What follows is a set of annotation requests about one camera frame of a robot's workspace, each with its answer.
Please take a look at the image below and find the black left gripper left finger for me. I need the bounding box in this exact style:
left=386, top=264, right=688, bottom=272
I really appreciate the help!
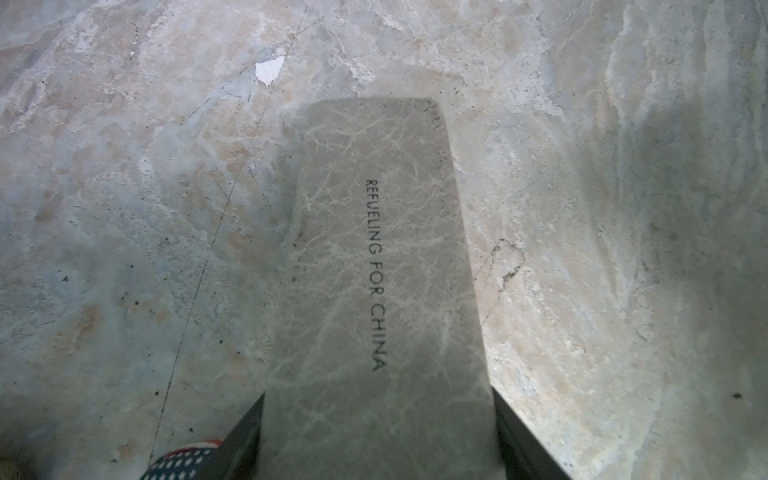
left=195, top=394, right=265, bottom=480

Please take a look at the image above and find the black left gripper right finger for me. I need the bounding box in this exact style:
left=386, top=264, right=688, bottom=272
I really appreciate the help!
left=491, top=388, right=571, bottom=480

